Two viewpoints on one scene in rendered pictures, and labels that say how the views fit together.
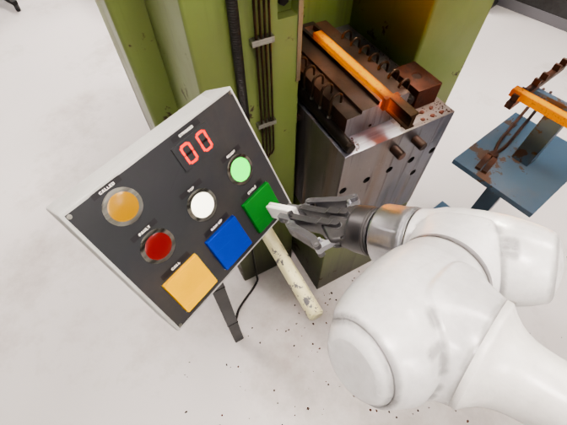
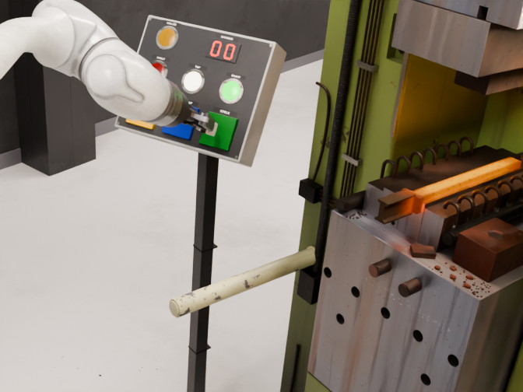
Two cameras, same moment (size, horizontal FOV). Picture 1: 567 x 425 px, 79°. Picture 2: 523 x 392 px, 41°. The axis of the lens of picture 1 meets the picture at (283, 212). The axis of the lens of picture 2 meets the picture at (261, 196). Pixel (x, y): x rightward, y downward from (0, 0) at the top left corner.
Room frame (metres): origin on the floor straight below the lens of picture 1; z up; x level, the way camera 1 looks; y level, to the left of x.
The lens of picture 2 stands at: (0.18, -1.40, 1.61)
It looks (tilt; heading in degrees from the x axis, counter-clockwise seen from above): 28 degrees down; 77
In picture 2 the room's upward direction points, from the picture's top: 6 degrees clockwise
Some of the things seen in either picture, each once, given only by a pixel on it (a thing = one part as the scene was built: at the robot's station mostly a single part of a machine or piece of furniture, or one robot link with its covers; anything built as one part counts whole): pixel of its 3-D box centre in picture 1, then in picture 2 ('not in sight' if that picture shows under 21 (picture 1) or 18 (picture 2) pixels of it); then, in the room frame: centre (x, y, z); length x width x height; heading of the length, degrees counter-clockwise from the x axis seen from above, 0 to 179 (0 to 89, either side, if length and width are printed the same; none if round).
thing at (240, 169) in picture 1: (240, 169); (231, 91); (0.42, 0.08, 1.09); 0.05 x 0.03 x 0.04; 118
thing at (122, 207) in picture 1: (123, 207); (166, 37); (0.29, 0.23, 1.16); 0.05 x 0.03 x 0.04; 118
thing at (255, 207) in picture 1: (261, 207); (219, 131); (0.40, 0.04, 1.01); 0.07 x 0.05 x 0.07; 143
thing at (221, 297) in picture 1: (218, 292); (202, 265); (0.40, 0.20, 0.54); 0.04 x 0.04 x 1.08; 28
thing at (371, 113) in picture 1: (333, 72); (464, 188); (0.92, -0.15, 0.96); 0.42 x 0.20 x 0.09; 28
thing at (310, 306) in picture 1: (279, 254); (248, 280); (0.49, 0.01, 0.62); 0.44 x 0.05 x 0.05; 28
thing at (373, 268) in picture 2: (397, 152); (380, 267); (0.68, -0.32, 0.87); 0.04 x 0.03 x 0.03; 28
